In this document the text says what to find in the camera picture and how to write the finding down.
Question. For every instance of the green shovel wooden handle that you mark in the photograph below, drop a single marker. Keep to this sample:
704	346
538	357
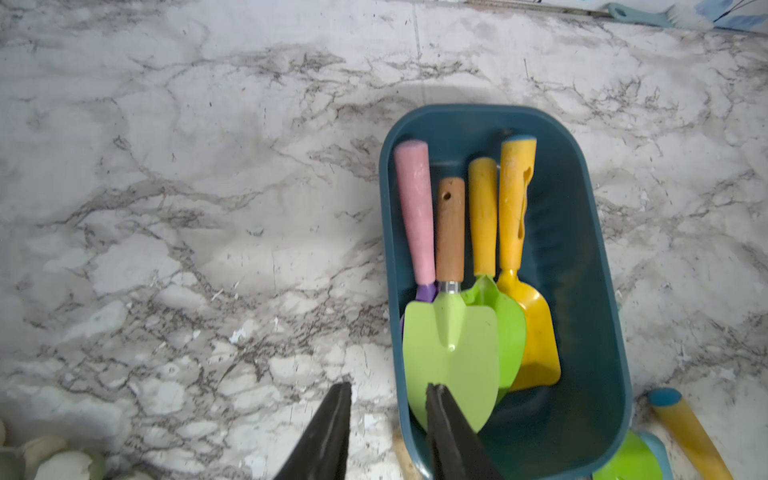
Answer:
447	342

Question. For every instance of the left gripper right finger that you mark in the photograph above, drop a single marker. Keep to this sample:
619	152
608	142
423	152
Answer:
455	450

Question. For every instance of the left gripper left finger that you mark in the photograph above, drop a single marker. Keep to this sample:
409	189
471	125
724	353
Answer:
322	451

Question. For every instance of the green trowel light-blue handle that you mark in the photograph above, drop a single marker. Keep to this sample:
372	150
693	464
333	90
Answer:
642	455

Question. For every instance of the green leaf shovel yellow handle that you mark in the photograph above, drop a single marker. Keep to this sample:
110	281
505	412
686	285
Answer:
483	220

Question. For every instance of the dark teal storage box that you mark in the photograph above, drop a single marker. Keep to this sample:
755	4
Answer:
572	428

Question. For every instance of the purple shovel pink handle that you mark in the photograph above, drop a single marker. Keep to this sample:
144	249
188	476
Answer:
414	186

